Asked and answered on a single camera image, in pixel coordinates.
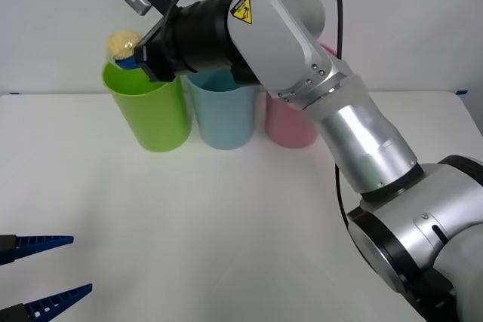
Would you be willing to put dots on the yellow ball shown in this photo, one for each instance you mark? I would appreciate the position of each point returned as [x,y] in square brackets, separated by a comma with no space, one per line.
[122,45]

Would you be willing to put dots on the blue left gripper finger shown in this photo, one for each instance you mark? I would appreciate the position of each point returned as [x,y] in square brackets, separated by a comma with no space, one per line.
[49,305]
[37,243]

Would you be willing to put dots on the green plastic bin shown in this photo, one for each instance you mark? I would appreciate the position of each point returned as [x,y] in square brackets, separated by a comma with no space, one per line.
[158,118]

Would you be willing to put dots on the pale blue plastic bin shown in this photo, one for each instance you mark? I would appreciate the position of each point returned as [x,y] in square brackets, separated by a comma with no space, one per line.
[222,118]

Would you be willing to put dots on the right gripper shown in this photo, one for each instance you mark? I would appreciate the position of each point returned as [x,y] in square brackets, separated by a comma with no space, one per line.
[158,54]

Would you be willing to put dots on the pink plastic bin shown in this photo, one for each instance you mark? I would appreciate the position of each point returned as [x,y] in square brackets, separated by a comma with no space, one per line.
[288,126]

